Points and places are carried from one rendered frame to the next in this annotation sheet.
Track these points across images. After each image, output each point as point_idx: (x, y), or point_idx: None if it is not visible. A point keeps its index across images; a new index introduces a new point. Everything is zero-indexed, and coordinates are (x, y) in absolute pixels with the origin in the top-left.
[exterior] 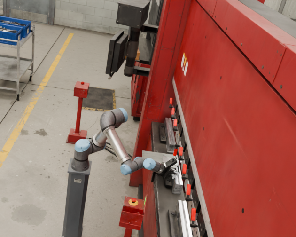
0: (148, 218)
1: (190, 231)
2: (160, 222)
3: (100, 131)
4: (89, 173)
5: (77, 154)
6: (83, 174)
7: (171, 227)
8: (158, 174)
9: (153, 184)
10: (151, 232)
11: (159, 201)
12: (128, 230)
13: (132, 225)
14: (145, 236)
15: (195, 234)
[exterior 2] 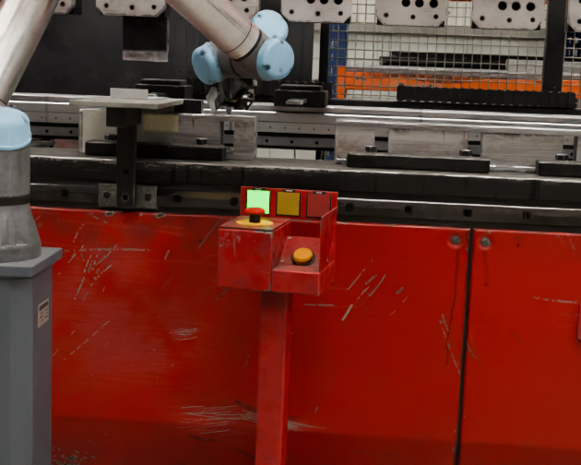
0: (201, 329)
1: (465, 124)
2: (397, 172)
3: (16, 33)
4: (58, 247)
5: (17, 163)
6: (53, 263)
7: (429, 156)
8: (256, 82)
9: (139, 212)
10: (309, 296)
11: (299, 167)
12: (289, 331)
13: (329, 270)
14: (231, 392)
15: None
